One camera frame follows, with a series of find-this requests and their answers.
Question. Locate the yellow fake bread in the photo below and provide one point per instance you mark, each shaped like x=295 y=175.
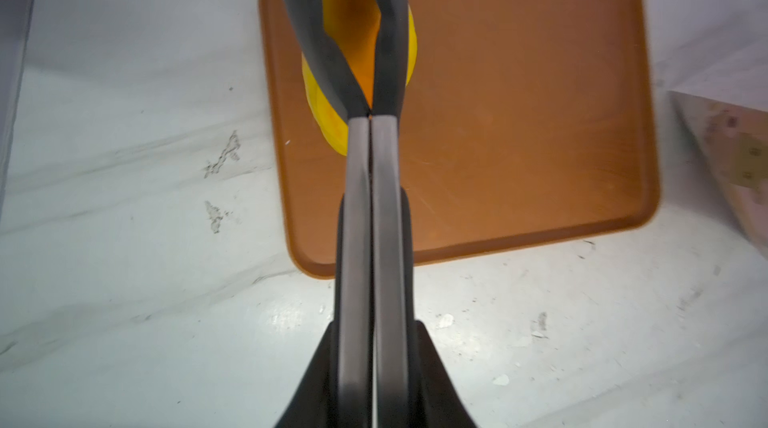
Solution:
x=354 y=26

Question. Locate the cartoon animal paper bag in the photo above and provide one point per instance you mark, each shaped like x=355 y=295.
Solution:
x=725 y=109

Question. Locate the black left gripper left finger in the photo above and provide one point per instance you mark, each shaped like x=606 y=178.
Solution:
x=348 y=338

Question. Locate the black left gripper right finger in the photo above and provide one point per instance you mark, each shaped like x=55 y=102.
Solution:
x=413 y=388

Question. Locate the brown plastic tray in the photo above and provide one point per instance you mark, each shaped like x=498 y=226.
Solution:
x=526 y=122

